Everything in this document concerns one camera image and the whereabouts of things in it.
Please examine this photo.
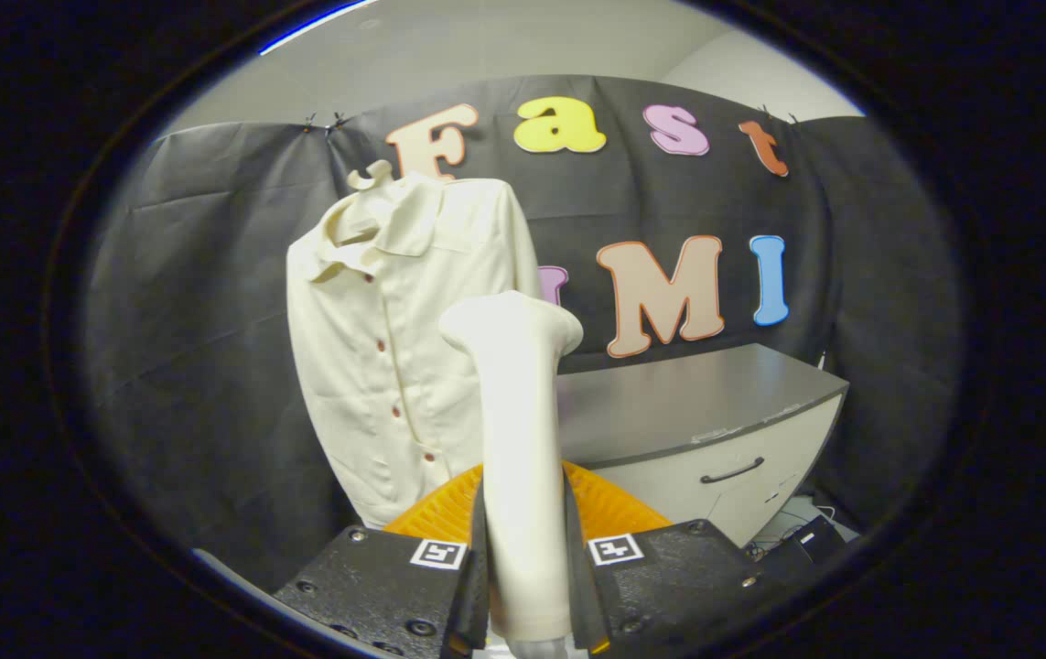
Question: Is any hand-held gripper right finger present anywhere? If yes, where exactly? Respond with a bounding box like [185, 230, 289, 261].
[562, 460, 793, 658]

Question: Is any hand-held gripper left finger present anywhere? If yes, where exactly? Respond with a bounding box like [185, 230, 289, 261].
[271, 462, 491, 659]

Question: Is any white garment steamer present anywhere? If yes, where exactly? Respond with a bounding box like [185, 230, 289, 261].
[438, 291, 584, 659]

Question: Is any cream button shirt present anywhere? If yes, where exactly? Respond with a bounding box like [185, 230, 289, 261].
[286, 172, 544, 530]

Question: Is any white clothes hanger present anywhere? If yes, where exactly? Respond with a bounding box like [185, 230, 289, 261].
[347, 160, 395, 191]

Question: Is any black box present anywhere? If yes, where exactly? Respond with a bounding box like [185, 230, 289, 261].
[765, 515, 848, 573]

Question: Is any beige cabinet with grey top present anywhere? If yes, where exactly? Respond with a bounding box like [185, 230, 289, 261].
[555, 343, 850, 548]

